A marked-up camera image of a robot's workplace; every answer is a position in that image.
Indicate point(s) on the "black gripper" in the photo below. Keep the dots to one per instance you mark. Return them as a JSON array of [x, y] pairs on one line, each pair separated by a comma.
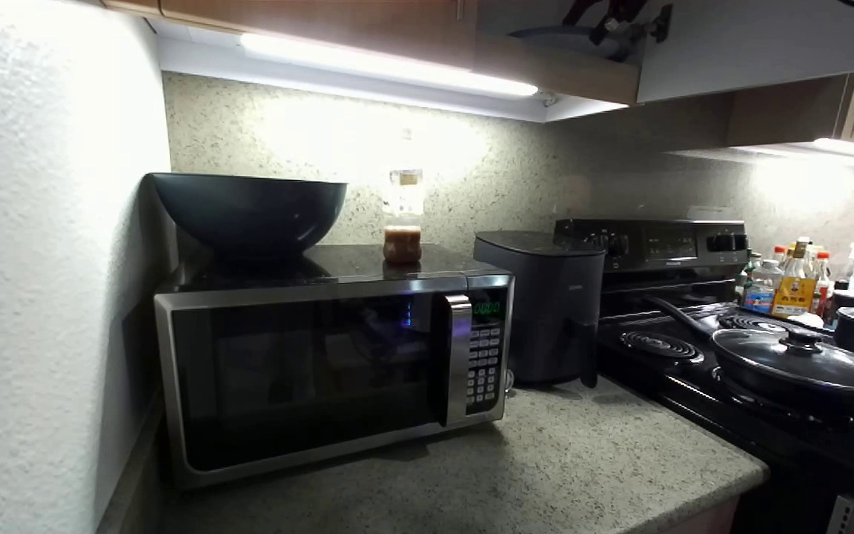
[[620, 27]]

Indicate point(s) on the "teal plastic plate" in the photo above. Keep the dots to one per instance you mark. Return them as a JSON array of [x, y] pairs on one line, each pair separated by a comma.
[[558, 34]]

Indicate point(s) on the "wooden upper cabinet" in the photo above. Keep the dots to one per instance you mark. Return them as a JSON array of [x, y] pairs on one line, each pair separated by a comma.
[[786, 67]]

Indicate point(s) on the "under-cabinet light strip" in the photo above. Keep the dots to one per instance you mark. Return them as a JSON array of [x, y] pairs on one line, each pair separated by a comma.
[[383, 67]]

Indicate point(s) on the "glass jar with brown contents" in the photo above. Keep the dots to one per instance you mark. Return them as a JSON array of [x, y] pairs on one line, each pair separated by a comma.
[[404, 215]]

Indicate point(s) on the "black air fryer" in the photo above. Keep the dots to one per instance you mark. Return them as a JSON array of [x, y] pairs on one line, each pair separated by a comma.
[[557, 304]]

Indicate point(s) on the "blue label bottle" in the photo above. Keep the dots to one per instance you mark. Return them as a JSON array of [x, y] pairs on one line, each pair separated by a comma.
[[760, 283]]

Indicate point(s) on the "yellow label oil bottle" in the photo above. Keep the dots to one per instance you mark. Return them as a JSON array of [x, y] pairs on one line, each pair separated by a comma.
[[795, 285]]

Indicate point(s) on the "red cap sauce bottle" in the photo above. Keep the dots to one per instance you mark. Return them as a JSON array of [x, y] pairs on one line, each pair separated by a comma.
[[822, 283]]

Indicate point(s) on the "dark blue bowl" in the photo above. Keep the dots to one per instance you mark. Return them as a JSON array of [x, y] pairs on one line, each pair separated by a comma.
[[250, 218]]

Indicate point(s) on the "pan with glass lid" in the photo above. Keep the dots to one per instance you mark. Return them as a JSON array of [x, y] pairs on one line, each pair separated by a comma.
[[779, 365]]

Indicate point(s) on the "stainless black microwave oven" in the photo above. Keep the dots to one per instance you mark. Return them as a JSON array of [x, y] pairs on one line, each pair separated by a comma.
[[327, 356]]

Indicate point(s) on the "black kitchen stove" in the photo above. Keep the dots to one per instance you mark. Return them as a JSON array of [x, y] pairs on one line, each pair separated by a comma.
[[694, 264]]

